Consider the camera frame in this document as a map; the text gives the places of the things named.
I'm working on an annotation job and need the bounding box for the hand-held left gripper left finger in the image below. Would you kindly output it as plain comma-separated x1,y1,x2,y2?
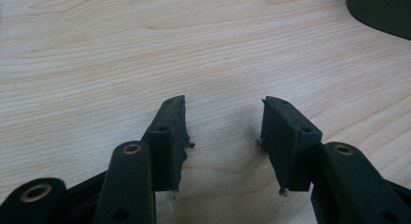
141,94,196,200

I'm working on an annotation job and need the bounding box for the dark tray with dashed lines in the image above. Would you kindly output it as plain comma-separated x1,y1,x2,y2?
345,0,411,42

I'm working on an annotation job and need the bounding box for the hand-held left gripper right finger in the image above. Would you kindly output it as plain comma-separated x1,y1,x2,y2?
255,95,324,197

